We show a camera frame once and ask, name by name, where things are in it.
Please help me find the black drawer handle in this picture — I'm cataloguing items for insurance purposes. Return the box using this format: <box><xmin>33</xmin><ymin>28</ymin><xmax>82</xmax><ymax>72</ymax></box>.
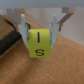
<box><xmin>0</xmin><ymin>30</ymin><xmax>23</xmax><ymax>58</ymax></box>

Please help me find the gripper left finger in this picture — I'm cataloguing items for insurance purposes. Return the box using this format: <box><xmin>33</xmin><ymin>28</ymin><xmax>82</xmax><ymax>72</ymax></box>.
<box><xmin>5</xmin><ymin>7</ymin><xmax>32</xmax><ymax>49</ymax></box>

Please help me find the yellow block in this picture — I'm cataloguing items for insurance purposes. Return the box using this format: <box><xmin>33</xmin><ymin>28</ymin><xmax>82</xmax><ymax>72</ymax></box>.
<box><xmin>27</xmin><ymin>29</ymin><xmax>54</xmax><ymax>59</ymax></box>

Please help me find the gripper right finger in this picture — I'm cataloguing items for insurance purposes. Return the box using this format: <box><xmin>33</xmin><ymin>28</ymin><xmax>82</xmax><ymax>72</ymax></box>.
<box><xmin>48</xmin><ymin>7</ymin><xmax>75</xmax><ymax>48</ymax></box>

